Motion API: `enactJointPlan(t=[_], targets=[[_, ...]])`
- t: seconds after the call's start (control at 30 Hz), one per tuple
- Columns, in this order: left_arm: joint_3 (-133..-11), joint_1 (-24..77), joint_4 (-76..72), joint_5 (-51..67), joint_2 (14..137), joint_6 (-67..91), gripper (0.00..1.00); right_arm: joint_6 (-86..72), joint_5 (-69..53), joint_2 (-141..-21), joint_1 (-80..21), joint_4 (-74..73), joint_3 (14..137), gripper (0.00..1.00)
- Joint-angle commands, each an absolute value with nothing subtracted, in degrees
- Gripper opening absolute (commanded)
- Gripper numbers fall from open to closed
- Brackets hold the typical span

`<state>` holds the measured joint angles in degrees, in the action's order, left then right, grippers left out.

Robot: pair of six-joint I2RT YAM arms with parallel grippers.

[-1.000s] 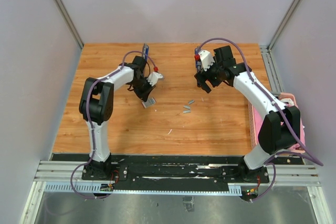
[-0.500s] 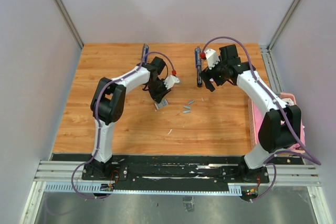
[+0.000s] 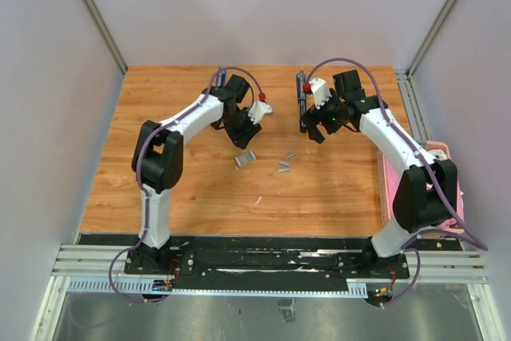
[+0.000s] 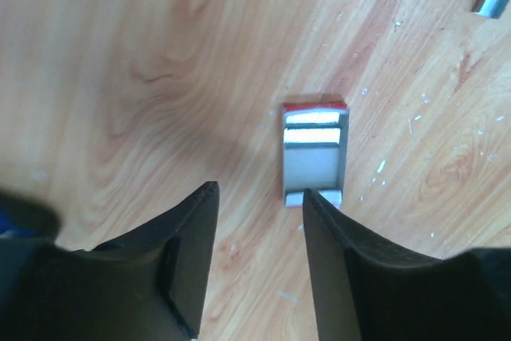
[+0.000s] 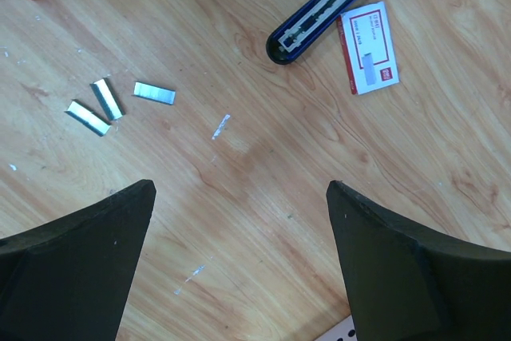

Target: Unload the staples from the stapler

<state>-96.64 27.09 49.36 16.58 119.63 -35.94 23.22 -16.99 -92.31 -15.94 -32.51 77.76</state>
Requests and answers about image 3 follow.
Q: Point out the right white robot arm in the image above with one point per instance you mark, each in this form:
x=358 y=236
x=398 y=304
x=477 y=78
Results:
x=427 y=191

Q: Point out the blue stapler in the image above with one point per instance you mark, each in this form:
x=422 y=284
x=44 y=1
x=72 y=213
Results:
x=221 y=77
x=301 y=99

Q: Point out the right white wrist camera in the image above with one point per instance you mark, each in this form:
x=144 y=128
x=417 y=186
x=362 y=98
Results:
x=321 y=92

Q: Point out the pink plastic basket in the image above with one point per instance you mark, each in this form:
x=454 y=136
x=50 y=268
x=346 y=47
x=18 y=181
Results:
x=440 y=150

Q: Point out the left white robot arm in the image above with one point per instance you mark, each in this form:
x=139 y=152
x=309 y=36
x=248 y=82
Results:
x=158 y=159

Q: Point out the pink cloth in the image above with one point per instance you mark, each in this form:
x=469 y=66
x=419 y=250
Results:
x=392 y=183

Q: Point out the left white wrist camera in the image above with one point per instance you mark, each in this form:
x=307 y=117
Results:
x=259 y=110

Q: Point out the silver staple strip block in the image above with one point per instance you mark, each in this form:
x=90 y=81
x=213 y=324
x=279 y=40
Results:
x=245 y=158

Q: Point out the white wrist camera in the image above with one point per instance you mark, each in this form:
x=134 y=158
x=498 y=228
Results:
x=321 y=92
x=259 y=110

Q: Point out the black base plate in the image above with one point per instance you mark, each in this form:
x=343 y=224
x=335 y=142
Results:
x=243 y=262

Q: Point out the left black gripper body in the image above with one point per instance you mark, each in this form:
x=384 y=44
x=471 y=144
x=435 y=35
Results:
x=239 y=126

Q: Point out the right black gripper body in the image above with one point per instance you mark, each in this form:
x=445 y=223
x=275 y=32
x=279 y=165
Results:
x=330 y=114

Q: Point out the grey cable duct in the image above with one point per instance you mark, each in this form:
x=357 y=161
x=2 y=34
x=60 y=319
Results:
x=352 y=290

